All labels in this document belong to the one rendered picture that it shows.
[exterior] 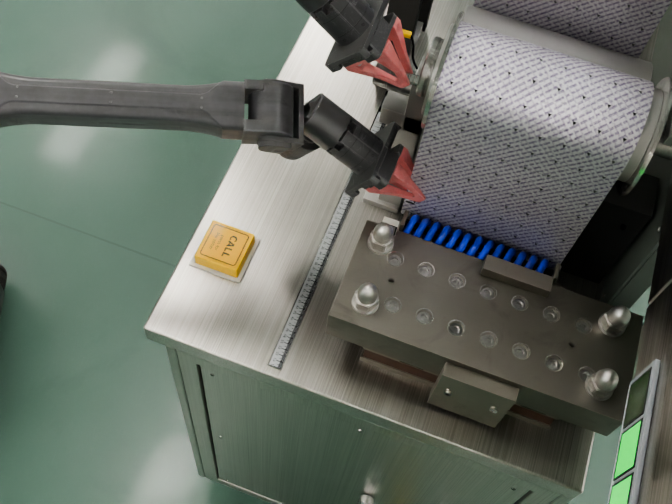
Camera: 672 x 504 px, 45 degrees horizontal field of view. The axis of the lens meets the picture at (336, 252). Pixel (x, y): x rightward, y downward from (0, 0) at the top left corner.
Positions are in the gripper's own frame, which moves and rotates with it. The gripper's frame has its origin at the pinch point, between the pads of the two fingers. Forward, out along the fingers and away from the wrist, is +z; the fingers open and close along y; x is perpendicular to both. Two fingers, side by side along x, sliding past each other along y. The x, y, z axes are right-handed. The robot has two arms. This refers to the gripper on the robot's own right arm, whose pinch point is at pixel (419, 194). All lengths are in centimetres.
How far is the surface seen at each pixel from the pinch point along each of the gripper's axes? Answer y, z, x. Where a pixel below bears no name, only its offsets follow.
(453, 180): 0.3, 0.2, 7.1
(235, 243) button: 9.2, -13.4, -24.7
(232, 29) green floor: -114, -16, -133
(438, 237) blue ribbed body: 3.3, 5.6, -0.8
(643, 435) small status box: 29.3, 18.6, 28.0
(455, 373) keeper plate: 21.1, 13.2, 1.8
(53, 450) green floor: 31, -2, -125
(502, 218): 0.2, 9.3, 7.1
